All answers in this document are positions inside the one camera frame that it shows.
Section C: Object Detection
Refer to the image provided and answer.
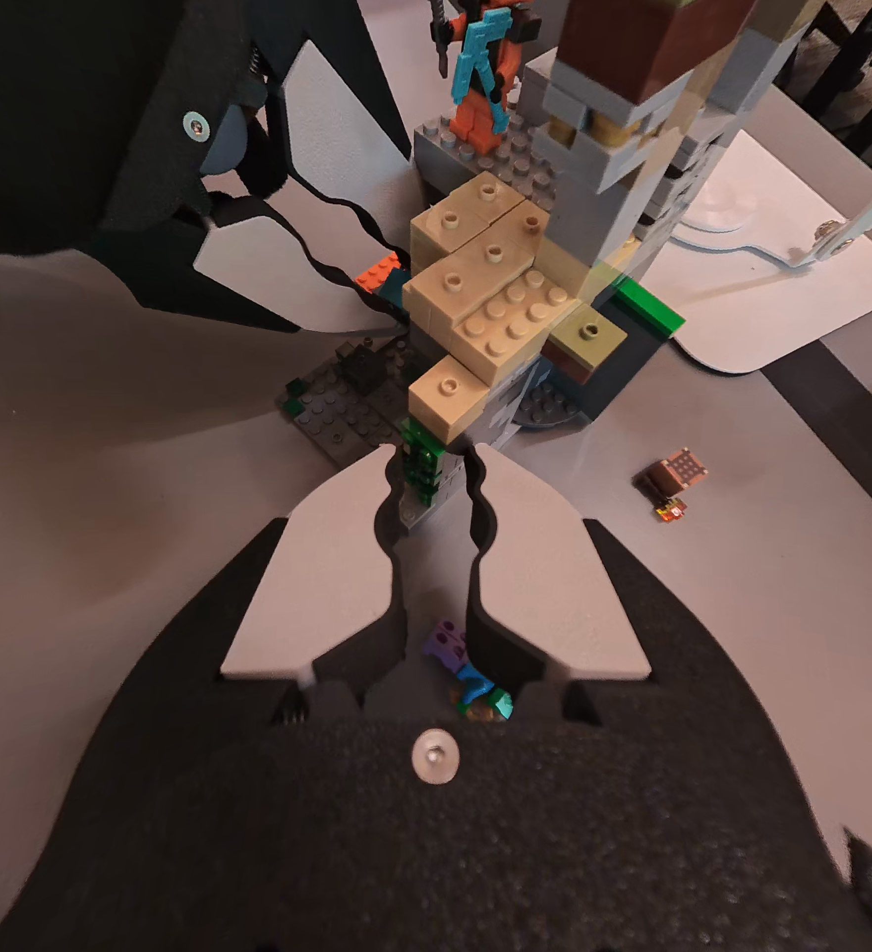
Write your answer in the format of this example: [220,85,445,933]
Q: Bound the orange toy brick figure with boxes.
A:
[428,0,544,155]

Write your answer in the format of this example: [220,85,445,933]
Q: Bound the black chair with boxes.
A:
[774,0,872,183]

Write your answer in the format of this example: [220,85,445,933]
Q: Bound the small brown toy block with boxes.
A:
[635,448,710,501]

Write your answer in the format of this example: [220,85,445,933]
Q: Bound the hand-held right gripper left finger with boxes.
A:
[220,444,410,681]

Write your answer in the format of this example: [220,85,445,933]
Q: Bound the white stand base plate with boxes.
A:
[640,130,872,373]

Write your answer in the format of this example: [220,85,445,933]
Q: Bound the toy brick castle model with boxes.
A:
[280,0,827,533]

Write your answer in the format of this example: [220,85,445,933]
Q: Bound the teal-headed toy brick figure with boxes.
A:
[422,617,516,722]

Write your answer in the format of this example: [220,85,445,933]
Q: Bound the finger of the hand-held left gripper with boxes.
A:
[193,198,408,333]
[278,39,413,254]

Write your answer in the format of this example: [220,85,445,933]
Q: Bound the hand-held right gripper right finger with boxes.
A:
[467,444,652,681]

